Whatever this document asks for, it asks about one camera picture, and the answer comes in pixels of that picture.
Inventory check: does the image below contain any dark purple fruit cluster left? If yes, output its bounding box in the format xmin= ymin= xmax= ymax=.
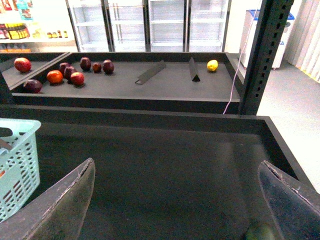
xmin=59 ymin=62 xmax=77 ymax=81

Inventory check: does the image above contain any white chest freezer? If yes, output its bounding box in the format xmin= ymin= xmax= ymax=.
xmin=239 ymin=9 xmax=296 ymax=70

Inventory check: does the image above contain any black upper display tray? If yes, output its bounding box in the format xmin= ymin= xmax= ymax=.
xmin=11 ymin=52 xmax=244 ymax=114

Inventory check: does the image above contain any dark purple fruit front left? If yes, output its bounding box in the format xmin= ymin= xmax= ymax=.
xmin=23 ymin=79 xmax=43 ymax=94

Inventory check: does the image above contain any dark green avocado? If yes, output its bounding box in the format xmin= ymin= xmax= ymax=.
xmin=243 ymin=220 xmax=277 ymax=240

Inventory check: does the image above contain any light blue plastic basket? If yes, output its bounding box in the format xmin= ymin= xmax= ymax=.
xmin=0 ymin=118 xmax=41 ymax=222

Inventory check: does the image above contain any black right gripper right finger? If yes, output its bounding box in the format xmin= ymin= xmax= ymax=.
xmin=257 ymin=161 xmax=320 ymax=240

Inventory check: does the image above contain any orange fruit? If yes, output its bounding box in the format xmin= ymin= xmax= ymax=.
xmin=46 ymin=70 xmax=64 ymax=85

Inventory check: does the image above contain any small dark red fruit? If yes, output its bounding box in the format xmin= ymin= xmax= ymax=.
xmin=92 ymin=62 xmax=102 ymax=74

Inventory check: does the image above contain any red fruit in left tray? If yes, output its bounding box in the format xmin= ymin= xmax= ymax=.
xmin=14 ymin=57 xmax=32 ymax=73

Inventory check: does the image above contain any dark purple fruit right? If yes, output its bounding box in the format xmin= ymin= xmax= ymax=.
xmin=102 ymin=59 xmax=114 ymax=75

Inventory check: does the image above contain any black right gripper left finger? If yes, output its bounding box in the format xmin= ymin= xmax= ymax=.
xmin=0 ymin=158 xmax=96 ymax=240

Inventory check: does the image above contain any yellow lemon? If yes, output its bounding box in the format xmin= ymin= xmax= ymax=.
xmin=207 ymin=59 xmax=219 ymax=73

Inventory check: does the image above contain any grocery shelf with bottles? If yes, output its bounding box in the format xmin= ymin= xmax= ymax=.
xmin=0 ymin=0 xmax=78 ymax=53

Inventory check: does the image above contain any red apple on shelf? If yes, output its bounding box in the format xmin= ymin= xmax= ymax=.
xmin=70 ymin=72 xmax=85 ymax=86

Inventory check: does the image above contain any black perforated shelf post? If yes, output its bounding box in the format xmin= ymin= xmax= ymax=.
xmin=238 ymin=0 xmax=294 ymax=116

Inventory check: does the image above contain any black triangular divider bar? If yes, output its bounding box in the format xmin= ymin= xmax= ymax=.
xmin=188 ymin=57 xmax=201 ymax=83

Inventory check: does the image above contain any glass door refrigerator row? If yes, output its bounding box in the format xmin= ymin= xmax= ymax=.
xmin=66 ymin=0 xmax=231 ymax=52

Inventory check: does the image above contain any pink cable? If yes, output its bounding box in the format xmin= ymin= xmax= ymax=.
xmin=222 ymin=0 xmax=263 ymax=115

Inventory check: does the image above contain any dark purple fruit back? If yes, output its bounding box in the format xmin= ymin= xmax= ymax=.
xmin=80 ymin=57 xmax=92 ymax=71

